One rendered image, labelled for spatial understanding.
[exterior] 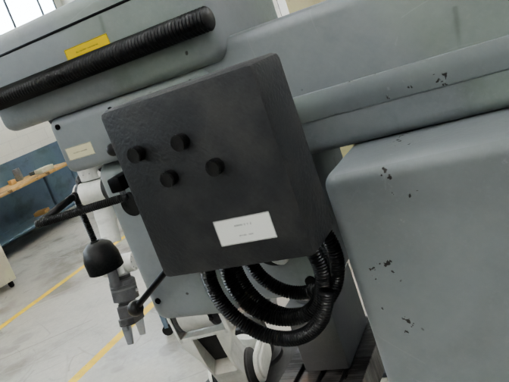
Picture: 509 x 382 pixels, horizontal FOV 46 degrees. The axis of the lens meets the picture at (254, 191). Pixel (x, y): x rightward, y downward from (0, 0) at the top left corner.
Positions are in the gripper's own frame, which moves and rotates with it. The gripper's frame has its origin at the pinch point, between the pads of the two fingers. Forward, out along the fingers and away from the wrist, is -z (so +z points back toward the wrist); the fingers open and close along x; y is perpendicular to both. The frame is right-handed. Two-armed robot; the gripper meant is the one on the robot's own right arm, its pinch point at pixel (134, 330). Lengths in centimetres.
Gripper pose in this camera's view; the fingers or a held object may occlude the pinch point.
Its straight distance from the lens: 212.9
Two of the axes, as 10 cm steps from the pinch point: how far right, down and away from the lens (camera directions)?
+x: -1.8, 0.7, -9.8
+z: -2.4, -9.7, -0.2
